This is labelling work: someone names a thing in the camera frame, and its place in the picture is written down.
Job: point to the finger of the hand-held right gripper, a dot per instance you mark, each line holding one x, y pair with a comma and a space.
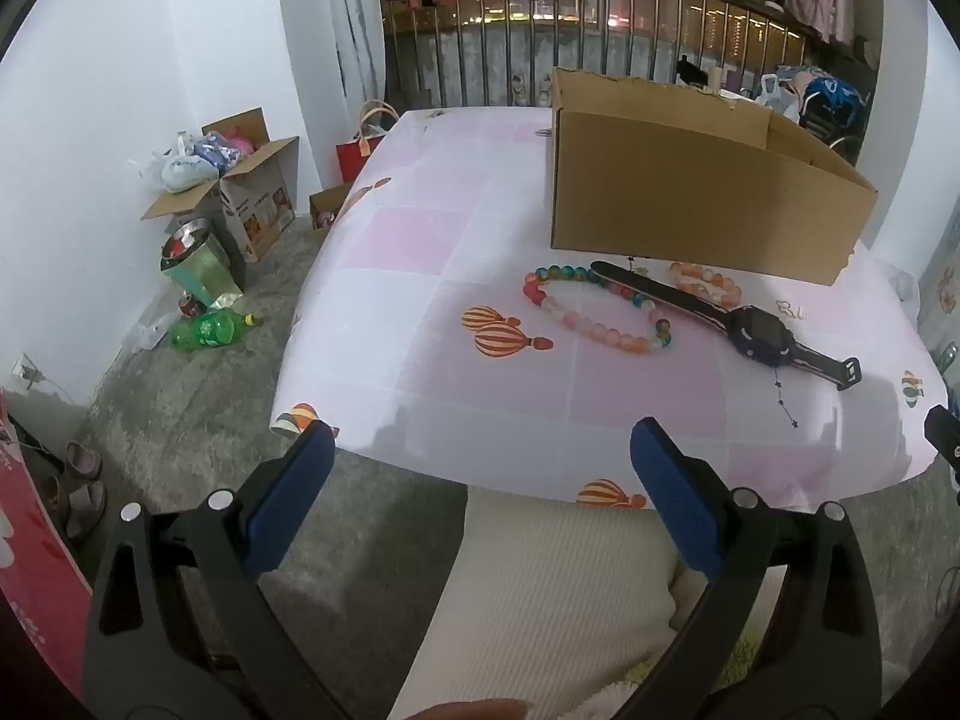
941, 431

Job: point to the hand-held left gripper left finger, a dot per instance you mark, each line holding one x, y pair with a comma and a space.
289, 495

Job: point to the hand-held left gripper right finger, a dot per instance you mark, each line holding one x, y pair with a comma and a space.
675, 495

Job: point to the black smartwatch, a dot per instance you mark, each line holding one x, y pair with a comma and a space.
754, 330

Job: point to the brown cardboard box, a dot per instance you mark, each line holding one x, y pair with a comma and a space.
675, 195

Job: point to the person's left hand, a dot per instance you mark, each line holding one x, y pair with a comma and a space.
472, 711

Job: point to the white ribbed fabric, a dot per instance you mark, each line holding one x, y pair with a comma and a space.
540, 592

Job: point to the pale green fluffy blanket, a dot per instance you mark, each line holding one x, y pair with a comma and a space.
739, 660

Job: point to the green plastic bottle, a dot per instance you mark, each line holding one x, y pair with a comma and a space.
206, 330

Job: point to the brown sandal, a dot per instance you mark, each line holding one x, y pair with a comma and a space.
82, 460
84, 510

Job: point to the red can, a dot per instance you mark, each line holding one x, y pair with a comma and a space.
189, 305

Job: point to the silver green trash bin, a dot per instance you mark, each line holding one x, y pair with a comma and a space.
199, 270

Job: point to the pink printed board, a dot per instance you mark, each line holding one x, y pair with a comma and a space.
30, 577

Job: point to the printed open cardboard box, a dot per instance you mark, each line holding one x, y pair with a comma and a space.
259, 210

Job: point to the small cardboard box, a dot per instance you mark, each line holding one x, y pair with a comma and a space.
326, 202

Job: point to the blue stroller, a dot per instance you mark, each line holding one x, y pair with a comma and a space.
836, 109

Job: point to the red gift bag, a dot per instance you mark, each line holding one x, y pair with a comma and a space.
351, 157

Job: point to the white plastic bag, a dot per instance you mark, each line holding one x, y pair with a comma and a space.
776, 96
176, 169

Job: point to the white curtain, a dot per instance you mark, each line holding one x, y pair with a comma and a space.
360, 15

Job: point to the metal balcony railing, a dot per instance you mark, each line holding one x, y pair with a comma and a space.
487, 24

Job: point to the wall outlet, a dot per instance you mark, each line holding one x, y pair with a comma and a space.
25, 370

